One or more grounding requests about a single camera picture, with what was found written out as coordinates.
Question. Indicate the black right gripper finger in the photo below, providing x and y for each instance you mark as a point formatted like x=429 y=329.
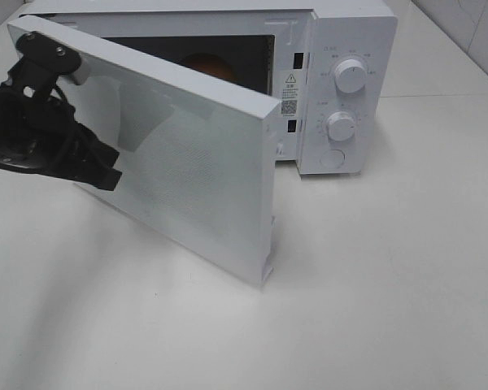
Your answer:
x=104 y=178

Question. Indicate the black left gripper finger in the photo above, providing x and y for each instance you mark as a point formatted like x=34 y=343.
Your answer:
x=87 y=148

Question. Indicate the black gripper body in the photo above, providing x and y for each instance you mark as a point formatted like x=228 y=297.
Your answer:
x=37 y=120

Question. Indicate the white microwave door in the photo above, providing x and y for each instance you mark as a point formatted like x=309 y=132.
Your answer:
x=197 y=154

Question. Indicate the burger with sesame-free bun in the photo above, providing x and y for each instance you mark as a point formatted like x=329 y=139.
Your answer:
x=210 y=64

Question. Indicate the round door release button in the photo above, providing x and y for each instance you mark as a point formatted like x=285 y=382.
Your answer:
x=332 y=159

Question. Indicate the white timer knob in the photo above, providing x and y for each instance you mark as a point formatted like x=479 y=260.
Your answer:
x=340 y=126

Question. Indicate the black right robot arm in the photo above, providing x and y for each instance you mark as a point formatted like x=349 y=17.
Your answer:
x=39 y=133

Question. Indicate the white microwave oven body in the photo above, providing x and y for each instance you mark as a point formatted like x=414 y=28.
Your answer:
x=325 y=61

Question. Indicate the white upper power knob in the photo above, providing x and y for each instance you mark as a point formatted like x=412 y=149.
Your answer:
x=350 y=75

